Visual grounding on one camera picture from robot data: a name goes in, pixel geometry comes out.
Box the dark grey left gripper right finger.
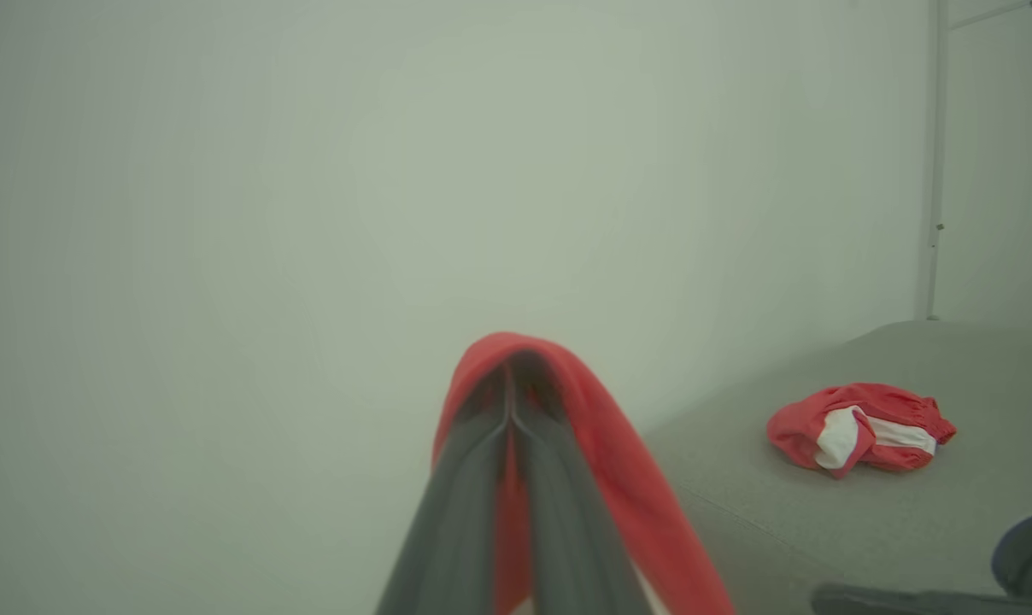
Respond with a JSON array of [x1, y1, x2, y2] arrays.
[[513, 354, 655, 615]]

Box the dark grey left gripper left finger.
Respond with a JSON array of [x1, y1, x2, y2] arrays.
[[374, 366, 513, 615]]

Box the red garment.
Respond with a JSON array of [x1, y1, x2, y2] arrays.
[[431, 331, 736, 615]]

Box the red shorts with white panels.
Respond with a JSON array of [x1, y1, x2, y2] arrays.
[[766, 382, 958, 479]]

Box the white metal frame pole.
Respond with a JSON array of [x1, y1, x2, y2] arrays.
[[916, 0, 1032, 322]]

